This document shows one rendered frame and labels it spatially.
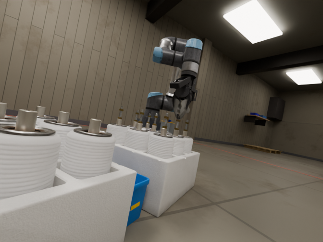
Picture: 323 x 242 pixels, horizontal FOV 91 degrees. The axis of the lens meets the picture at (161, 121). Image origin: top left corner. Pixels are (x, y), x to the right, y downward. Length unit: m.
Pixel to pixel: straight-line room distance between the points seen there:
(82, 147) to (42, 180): 0.08
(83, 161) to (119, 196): 0.10
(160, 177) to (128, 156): 0.15
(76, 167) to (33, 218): 0.10
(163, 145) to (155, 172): 0.10
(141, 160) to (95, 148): 0.28
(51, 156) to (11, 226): 0.09
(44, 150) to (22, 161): 0.02
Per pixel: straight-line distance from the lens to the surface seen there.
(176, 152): 0.68
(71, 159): 0.34
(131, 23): 3.70
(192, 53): 0.76
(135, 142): 0.63
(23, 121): 0.29
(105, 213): 0.36
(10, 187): 0.28
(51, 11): 3.37
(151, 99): 1.24
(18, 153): 0.26
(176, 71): 1.23
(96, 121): 0.35
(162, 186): 0.54
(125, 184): 0.36
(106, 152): 0.33
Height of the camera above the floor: 0.30
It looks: 1 degrees up
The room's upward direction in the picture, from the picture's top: 11 degrees clockwise
